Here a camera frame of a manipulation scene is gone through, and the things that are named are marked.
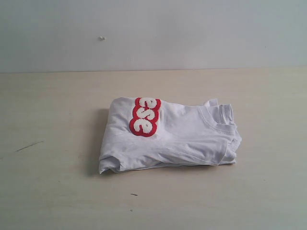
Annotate white t-shirt red lettering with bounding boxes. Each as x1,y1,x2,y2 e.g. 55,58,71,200
98,97,242,173

